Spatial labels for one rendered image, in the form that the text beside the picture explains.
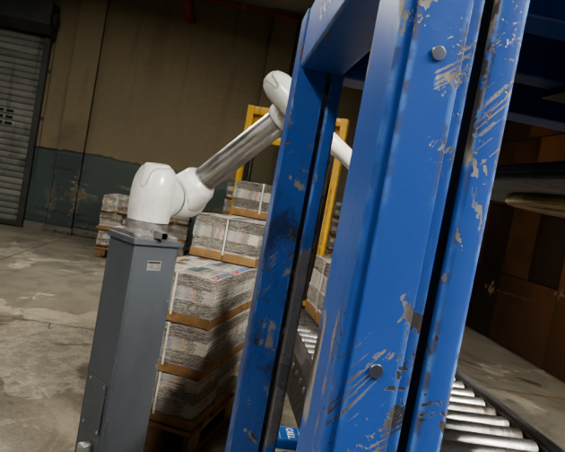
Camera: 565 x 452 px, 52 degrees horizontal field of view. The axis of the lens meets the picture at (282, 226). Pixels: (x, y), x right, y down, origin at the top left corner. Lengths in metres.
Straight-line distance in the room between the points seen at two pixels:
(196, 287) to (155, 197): 0.58
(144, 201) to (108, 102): 7.73
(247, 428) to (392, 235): 0.72
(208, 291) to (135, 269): 0.52
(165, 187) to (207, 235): 1.04
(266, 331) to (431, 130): 0.67
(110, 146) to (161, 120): 0.92
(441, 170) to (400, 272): 0.07
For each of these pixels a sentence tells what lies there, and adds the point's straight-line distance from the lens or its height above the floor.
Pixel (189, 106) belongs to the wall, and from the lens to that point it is 9.66.
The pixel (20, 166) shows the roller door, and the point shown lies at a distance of 10.03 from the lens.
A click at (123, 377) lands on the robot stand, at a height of 0.49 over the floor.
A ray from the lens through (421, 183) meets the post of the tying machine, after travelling 0.37.
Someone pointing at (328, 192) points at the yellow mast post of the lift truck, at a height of 1.32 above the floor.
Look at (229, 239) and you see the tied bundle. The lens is 3.10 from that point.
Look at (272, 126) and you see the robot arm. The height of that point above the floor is 1.49.
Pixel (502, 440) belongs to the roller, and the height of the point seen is 0.80.
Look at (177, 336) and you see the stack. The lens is 2.63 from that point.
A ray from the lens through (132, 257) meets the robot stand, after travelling 2.10.
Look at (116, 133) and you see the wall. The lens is 9.75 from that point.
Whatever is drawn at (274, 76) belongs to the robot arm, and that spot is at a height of 1.64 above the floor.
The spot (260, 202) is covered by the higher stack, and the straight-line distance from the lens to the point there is 3.66.
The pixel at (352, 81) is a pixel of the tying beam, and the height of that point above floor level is 1.45.
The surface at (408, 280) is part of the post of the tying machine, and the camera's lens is 0.37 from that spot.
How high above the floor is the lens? 1.24
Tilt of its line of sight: 3 degrees down
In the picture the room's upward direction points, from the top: 10 degrees clockwise
